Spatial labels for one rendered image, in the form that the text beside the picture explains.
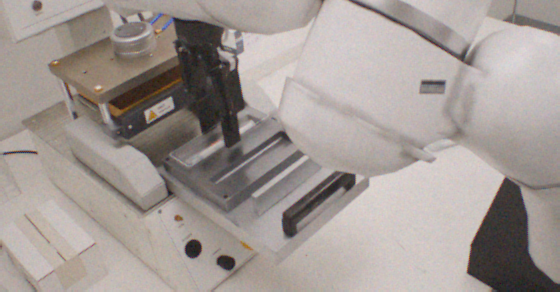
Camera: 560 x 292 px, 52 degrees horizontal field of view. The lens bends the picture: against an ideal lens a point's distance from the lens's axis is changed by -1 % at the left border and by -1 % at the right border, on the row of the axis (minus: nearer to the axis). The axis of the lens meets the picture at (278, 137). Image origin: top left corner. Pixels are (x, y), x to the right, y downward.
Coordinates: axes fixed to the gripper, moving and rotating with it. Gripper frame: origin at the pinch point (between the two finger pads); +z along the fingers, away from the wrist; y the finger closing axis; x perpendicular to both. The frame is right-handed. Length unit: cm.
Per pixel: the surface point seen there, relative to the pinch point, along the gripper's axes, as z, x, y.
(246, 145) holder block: 3.9, 1.7, 4.5
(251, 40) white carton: 21, 52, -50
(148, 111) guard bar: -1.0, -6.1, -11.6
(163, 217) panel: 12.6, -14.0, -1.4
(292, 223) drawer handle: 3.9, -7.1, 23.5
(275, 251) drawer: 6.6, -10.8, 23.3
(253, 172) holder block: 4.0, -2.6, 10.6
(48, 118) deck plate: 10.0, -12.8, -44.1
